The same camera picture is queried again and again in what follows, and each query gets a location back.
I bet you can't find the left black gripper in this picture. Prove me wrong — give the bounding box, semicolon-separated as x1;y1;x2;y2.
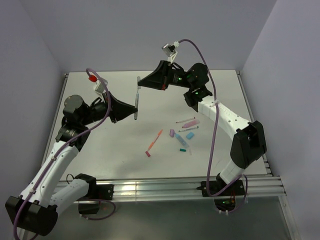
80;91;137;126

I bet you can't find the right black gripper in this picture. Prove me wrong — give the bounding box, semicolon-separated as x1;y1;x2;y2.
137;60;194;91

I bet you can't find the clear white pen cap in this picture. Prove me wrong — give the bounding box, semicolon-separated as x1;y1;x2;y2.
136;76;141;90

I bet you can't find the grey blue-tip pen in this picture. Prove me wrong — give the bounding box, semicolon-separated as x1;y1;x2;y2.
134;89;139;121

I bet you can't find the orange pen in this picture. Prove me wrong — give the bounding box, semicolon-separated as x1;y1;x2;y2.
147;129;163;151

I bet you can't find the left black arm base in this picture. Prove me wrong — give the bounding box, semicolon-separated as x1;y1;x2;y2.
78;184;114;216

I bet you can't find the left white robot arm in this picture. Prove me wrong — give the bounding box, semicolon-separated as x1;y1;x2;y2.
5;93;138;239

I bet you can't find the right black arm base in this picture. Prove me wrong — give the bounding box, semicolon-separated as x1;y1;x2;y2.
209;179;245;198

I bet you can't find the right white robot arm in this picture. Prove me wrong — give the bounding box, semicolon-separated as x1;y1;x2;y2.
137;60;267;195

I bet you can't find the white thin pen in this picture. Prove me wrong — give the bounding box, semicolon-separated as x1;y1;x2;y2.
175;116;196;124

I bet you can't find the teal thin pen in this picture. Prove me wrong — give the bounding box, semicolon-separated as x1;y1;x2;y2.
178;126;199;132

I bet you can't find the purple marker cap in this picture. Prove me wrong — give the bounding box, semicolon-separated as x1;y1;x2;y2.
169;129;175;138

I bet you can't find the pink highlighter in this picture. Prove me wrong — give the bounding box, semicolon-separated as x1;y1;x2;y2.
182;119;200;129

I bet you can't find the light blue cap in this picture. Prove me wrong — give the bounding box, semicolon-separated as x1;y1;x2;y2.
186;132;195;140

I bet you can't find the light blue highlighter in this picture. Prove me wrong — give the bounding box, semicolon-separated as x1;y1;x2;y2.
175;133;190;149

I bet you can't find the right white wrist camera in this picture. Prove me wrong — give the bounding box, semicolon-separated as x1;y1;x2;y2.
161;41;180;64

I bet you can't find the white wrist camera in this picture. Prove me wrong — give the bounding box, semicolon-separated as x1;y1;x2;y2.
88;75;106;95
161;41;180;64

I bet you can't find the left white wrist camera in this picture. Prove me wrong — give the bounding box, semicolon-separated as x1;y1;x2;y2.
88;75;106;95

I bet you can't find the aluminium rail frame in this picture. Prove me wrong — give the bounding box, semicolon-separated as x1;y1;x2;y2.
12;70;301;240

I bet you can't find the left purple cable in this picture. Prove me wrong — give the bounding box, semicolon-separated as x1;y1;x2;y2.
12;67;117;238

